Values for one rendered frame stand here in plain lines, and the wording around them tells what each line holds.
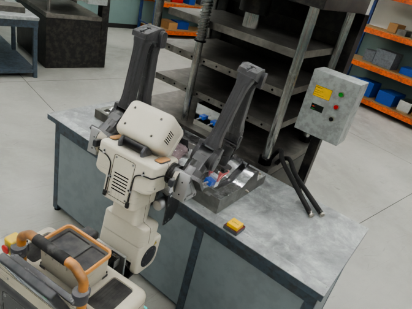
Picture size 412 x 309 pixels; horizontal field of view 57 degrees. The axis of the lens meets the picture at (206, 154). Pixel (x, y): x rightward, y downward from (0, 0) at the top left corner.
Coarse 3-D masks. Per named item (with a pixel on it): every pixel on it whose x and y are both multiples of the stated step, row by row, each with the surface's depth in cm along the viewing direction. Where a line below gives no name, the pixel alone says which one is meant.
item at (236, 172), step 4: (232, 156) 222; (236, 156) 219; (240, 160) 218; (240, 164) 213; (244, 164) 222; (248, 164) 215; (240, 168) 217; (244, 168) 221; (208, 172) 210; (216, 172) 211; (232, 172) 210; (236, 172) 211; (240, 172) 210; (204, 176) 206; (208, 176) 205; (232, 176) 209; (236, 176) 209; (224, 180) 206; (228, 180) 207; (232, 180) 207; (220, 184) 202; (224, 184) 203; (228, 184) 203; (216, 188) 196
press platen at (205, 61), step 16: (176, 48) 282; (192, 48) 287; (208, 48) 299; (224, 48) 313; (240, 48) 327; (208, 64) 268; (224, 64) 265; (240, 64) 275; (256, 64) 286; (272, 64) 298; (272, 80) 254; (304, 80) 274
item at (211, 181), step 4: (212, 176) 188; (216, 176) 188; (204, 180) 186; (208, 180) 184; (212, 180) 186; (216, 180) 187; (204, 184) 182; (208, 184) 185; (212, 184) 186; (216, 184) 189
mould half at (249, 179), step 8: (232, 160) 217; (232, 168) 212; (248, 168) 213; (224, 176) 209; (240, 176) 208; (248, 176) 208; (256, 176) 214; (264, 176) 225; (232, 184) 204; (240, 184) 205; (248, 184) 209; (256, 184) 220; (200, 192) 194; (216, 192) 192; (224, 192) 194; (232, 192) 196; (240, 192) 205; (200, 200) 195; (208, 200) 192; (216, 200) 188; (224, 200) 192; (232, 200) 201; (208, 208) 193; (216, 208) 190
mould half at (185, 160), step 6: (186, 138) 236; (192, 138) 238; (198, 138) 239; (192, 144) 231; (204, 144) 240; (174, 150) 222; (192, 150) 231; (186, 156) 218; (180, 162) 213; (186, 162) 215
